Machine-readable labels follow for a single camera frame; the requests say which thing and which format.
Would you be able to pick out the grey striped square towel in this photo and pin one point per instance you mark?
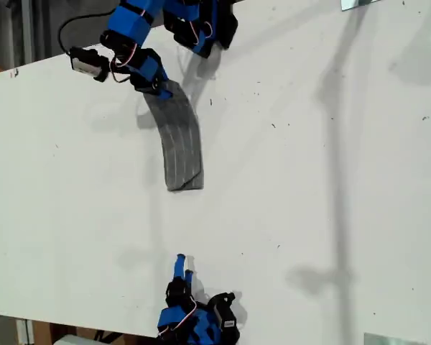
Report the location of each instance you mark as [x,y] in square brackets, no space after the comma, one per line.
[181,143]

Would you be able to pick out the white container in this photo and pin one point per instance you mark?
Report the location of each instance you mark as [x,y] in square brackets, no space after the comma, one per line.
[72,339]

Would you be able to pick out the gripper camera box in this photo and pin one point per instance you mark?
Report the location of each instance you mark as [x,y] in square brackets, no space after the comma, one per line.
[227,312]
[86,64]

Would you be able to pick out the white metal post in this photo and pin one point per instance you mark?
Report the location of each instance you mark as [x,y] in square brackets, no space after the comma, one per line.
[24,330]

